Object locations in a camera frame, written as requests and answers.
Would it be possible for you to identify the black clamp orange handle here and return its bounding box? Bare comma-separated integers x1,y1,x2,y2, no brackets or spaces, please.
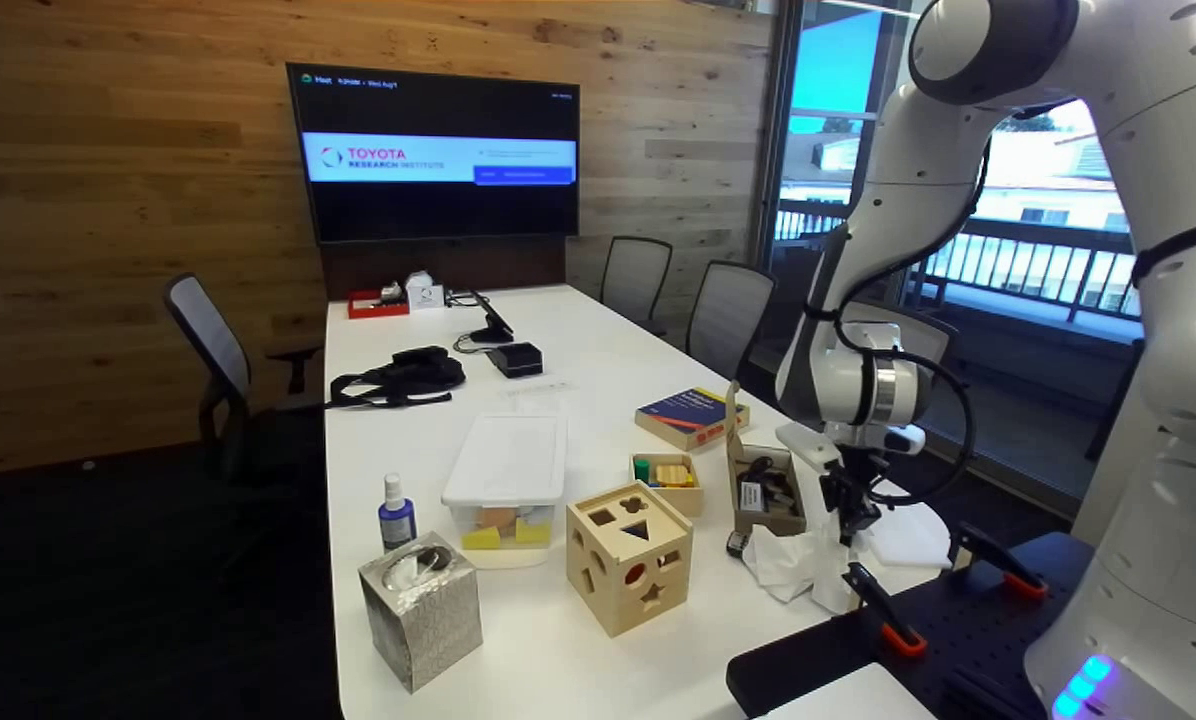
839,556,932,663
947,525,1054,604

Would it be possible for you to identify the black balcony railing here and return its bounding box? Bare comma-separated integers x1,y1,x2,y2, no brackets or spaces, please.
767,195,1144,323

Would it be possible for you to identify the hand sanitizer bottle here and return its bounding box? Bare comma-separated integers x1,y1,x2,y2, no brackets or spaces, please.
376,470,421,552

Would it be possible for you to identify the white flat board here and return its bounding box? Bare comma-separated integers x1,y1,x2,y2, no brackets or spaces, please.
861,495,955,575

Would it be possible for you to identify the red flat box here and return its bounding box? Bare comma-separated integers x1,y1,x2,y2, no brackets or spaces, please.
344,287,412,323

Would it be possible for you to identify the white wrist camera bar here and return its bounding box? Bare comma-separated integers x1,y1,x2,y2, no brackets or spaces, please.
771,419,932,470

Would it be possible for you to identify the small wooden box with blocks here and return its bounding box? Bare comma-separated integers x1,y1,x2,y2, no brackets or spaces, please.
628,449,710,518

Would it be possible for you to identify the small black box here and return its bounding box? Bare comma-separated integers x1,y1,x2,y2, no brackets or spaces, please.
486,341,550,379

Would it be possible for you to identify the clear plastic bin with lid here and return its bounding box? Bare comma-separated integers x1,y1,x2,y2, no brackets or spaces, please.
438,413,573,556

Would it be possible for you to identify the white small device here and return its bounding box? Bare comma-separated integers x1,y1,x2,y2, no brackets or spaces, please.
405,268,448,317

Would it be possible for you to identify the wooden box with items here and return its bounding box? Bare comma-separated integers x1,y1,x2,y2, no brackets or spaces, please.
722,379,813,559

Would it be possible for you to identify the black mounting board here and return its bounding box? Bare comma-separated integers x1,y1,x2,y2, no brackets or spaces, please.
724,530,1081,720

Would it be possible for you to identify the black headset with strap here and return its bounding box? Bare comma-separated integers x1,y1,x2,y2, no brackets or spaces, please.
328,342,470,413

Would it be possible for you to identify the wooden shape sorter cube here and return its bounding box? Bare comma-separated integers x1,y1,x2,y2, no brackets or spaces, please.
564,478,695,641

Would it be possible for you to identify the black office chair grey back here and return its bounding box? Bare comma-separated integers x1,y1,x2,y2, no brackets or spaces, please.
164,270,328,462

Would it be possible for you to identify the black electronics part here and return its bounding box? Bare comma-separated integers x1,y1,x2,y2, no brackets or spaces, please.
732,462,804,535

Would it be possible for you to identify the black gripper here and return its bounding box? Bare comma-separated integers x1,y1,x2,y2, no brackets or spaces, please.
818,449,894,559

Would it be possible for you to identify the grey marble tissue box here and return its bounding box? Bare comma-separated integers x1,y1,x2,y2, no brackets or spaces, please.
357,530,490,695

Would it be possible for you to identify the wall mounted TV screen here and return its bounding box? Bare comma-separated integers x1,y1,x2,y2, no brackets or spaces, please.
286,58,584,242

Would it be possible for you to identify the white sheet beside robot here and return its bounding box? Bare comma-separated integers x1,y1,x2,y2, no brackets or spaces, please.
752,661,939,720

